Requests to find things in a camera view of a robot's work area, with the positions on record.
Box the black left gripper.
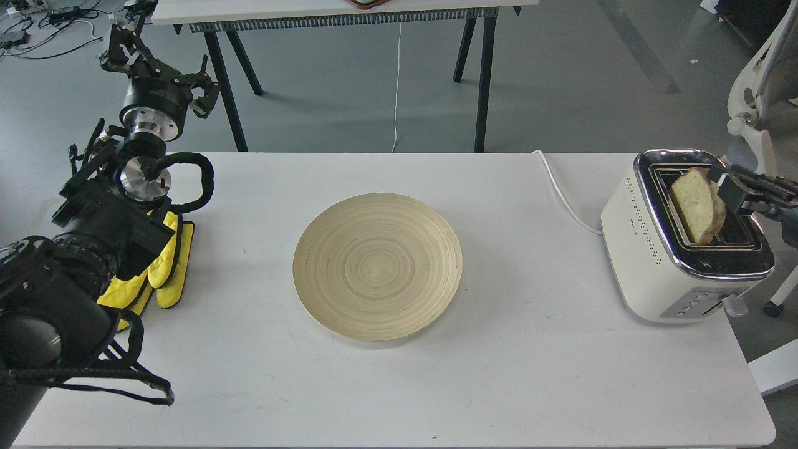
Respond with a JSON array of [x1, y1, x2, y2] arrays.
[[100, 15, 221, 142]]

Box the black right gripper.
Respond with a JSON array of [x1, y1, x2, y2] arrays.
[[708, 164, 797, 216]]

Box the slice of bread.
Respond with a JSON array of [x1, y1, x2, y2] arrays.
[[671, 167, 726, 244]]

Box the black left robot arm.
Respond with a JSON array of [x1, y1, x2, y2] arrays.
[[2, 15, 220, 448]]

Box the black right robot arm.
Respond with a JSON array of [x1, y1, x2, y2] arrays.
[[708, 163, 797, 248]]

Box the cream white toaster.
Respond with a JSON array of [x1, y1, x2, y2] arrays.
[[600, 150, 775, 324]]

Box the white background table black legs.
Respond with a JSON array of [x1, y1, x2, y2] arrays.
[[151, 1, 529, 153]]

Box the yellow oven mitt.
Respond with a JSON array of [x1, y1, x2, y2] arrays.
[[97, 212, 196, 316]]

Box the round bamboo plate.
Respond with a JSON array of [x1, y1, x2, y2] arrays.
[[292, 193, 463, 343]]

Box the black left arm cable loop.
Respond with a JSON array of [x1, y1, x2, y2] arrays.
[[142, 152, 214, 215]]

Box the cables on floor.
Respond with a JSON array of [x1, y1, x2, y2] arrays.
[[0, 0, 141, 60]]

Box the white toaster power cable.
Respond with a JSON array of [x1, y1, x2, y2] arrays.
[[532, 150, 604, 236]]

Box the white hanging cable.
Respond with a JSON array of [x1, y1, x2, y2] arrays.
[[391, 22, 403, 153]]

